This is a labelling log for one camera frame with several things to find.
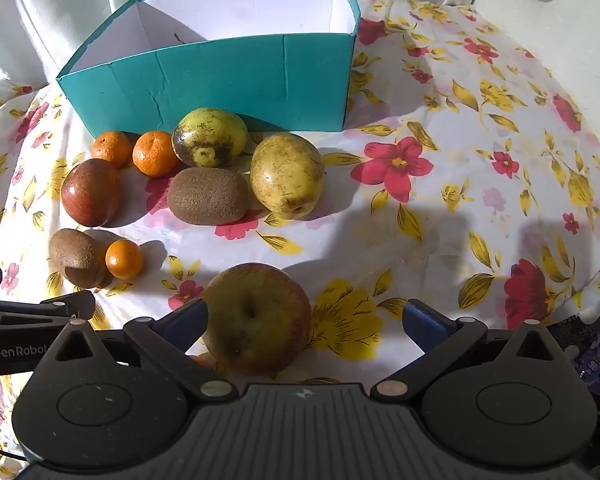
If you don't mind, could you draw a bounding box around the orange mandarin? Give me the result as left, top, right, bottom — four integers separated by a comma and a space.
91, 130, 133, 169
132, 130, 180, 178

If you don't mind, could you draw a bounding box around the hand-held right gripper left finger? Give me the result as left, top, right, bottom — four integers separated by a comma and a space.
44, 299, 233, 402

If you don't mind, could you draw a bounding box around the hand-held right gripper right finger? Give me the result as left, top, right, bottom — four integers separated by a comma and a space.
371, 299, 576, 402

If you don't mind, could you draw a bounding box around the floral printed tablecloth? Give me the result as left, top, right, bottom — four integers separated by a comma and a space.
0, 0, 600, 466

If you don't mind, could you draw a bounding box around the red apple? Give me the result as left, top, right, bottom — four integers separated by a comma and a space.
61, 158, 121, 228

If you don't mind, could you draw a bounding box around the large yellow-red apple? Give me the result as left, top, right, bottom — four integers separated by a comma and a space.
201, 262, 313, 377

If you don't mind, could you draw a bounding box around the white curtain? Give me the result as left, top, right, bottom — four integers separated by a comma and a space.
0, 0, 481, 86

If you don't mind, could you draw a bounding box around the small round orange kumquat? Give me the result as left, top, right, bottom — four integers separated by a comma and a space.
105, 239, 145, 280

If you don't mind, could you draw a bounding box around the teal cardboard box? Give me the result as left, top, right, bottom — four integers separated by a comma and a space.
56, 0, 361, 137

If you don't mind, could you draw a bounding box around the small brown kiwi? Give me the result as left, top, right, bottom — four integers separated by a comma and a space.
49, 228, 110, 289

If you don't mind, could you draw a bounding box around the smooth yellow pear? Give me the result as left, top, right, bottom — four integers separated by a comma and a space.
250, 133, 326, 221

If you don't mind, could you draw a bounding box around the large brown kiwi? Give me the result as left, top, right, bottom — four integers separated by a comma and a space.
168, 167, 249, 226

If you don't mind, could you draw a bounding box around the dark patterned cloth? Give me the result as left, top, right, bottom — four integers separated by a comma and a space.
550, 305, 600, 413

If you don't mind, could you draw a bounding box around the dark-spotted yellow-green pear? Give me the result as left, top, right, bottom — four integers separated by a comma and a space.
172, 107, 249, 168

